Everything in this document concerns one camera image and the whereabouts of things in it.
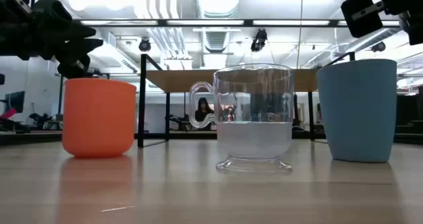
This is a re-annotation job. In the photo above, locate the silver ceiling air duct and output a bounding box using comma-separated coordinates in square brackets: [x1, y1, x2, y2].
[196, 0, 243, 19]

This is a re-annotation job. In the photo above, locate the person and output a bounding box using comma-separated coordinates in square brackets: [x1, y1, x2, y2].
[194, 97, 215, 131]

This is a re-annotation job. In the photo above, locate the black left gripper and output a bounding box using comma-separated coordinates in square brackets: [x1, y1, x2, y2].
[0, 0, 104, 79]

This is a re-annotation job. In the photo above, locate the wooden shelf with black legs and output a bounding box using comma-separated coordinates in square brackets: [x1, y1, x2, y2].
[137, 51, 356, 149]

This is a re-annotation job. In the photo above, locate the clear glass mug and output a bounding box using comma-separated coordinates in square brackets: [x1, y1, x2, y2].
[188, 63, 295, 175]

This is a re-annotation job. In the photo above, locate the blue plastic cup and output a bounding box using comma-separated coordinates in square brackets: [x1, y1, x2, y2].
[317, 59, 398, 163]

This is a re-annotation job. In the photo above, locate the black computer monitor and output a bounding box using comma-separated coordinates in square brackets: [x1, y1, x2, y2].
[3, 91, 26, 114]

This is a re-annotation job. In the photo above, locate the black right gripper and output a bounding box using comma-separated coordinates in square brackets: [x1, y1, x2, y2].
[340, 0, 387, 38]

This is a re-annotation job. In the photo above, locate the black ceiling beam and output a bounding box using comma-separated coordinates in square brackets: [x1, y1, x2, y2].
[72, 19, 401, 28]

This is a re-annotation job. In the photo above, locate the black ceiling spotlight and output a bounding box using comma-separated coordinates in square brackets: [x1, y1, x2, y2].
[250, 28, 268, 53]
[370, 41, 387, 54]
[138, 36, 152, 53]

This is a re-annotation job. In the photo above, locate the orange plastic cup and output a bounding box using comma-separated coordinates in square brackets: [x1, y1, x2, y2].
[61, 77, 137, 159]

